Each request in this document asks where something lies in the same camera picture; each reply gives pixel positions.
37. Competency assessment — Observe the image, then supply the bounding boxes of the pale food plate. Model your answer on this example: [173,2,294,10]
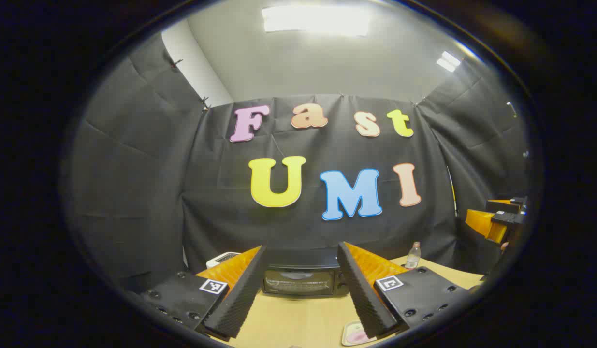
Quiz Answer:
[341,320,377,347]

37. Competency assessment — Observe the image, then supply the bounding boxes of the black electric oven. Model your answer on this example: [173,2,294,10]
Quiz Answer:
[262,249,350,297]

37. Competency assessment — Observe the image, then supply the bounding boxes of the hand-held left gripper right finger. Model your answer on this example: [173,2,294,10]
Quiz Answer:
[337,242,480,339]

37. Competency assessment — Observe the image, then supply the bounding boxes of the black backdrop cloth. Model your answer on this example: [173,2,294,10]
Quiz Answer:
[69,31,528,290]

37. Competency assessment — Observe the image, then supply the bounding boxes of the white toaster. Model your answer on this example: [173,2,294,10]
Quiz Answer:
[206,251,241,269]

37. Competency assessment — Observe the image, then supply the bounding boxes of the small ceiling light panel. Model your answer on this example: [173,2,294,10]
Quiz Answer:
[436,50,462,73]

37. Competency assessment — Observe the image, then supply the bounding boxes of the clear plastic water bottle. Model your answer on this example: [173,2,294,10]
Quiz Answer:
[405,241,422,270]

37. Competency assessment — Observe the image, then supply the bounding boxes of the thin pole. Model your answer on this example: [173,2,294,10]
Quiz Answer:
[446,166,459,217]

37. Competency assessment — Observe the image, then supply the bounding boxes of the large ceiling light panel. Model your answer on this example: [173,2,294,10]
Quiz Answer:
[262,5,372,37]

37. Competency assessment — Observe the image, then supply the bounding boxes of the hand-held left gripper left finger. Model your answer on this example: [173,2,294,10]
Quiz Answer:
[134,245,268,340]

